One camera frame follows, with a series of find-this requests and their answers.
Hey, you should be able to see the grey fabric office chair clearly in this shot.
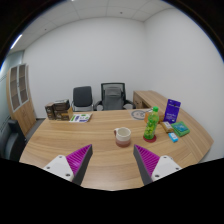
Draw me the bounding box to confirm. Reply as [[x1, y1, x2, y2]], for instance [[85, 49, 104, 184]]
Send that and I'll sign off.
[[70, 85, 95, 113]]

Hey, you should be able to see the small blue and white box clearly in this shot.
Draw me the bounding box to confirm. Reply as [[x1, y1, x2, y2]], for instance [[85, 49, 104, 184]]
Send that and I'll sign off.
[[167, 132, 179, 144]]

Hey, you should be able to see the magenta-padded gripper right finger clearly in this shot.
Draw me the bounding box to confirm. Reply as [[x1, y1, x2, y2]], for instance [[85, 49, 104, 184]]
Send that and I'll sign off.
[[133, 144, 183, 186]]

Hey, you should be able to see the white and green leaflet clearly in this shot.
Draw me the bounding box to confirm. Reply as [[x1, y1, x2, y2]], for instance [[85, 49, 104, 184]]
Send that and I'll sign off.
[[68, 113, 93, 123]]

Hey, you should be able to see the white and brown mug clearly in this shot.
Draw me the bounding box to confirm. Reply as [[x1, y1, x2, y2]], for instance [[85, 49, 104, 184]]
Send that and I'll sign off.
[[113, 126, 132, 148]]

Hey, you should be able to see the brown snack packet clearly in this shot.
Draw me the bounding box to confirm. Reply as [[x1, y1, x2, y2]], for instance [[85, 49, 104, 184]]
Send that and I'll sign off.
[[159, 121, 175, 134]]

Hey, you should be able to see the dark office chair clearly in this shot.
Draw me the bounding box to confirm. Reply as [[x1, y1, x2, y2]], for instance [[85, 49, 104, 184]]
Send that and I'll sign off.
[[2, 118, 28, 163]]

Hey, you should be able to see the flat round red coaster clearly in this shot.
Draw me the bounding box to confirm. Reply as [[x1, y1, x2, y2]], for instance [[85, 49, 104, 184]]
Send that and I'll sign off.
[[142, 134, 158, 144]]

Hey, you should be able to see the purple standing card box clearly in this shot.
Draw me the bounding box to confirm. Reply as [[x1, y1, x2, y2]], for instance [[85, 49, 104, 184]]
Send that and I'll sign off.
[[163, 98, 182, 125]]

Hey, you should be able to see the stack of dark brown boxes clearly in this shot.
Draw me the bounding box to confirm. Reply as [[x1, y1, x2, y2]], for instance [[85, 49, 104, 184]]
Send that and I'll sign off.
[[44, 98, 74, 122]]

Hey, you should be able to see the black mesh office chair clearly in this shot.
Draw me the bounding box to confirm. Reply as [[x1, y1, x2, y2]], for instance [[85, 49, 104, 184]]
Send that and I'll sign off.
[[93, 82, 137, 112]]

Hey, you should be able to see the green flat box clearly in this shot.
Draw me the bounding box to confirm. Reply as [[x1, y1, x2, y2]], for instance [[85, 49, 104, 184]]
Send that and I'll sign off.
[[171, 121, 191, 138]]

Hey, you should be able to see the round white plate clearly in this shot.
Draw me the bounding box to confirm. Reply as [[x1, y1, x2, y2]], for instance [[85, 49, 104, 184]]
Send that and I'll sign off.
[[130, 109, 148, 121]]

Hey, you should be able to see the long ceiling light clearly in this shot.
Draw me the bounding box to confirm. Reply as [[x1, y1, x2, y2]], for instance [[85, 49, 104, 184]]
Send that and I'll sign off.
[[9, 33, 24, 51]]

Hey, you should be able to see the wooden side desk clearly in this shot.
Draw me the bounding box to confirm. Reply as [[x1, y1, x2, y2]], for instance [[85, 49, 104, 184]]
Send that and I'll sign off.
[[132, 90, 169, 110]]

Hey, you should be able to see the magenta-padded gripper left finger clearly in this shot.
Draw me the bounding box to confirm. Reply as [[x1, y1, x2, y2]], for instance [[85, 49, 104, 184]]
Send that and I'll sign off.
[[42, 143, 94, 186]]

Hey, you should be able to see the wooden cabinet with glass doors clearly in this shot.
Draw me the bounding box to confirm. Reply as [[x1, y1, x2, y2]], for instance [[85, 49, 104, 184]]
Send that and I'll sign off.
[[5, 63, 37, 137]]

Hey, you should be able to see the green drink bottle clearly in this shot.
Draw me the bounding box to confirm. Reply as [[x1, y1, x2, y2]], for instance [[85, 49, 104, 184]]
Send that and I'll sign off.
[[143, 106, 160, 141]]

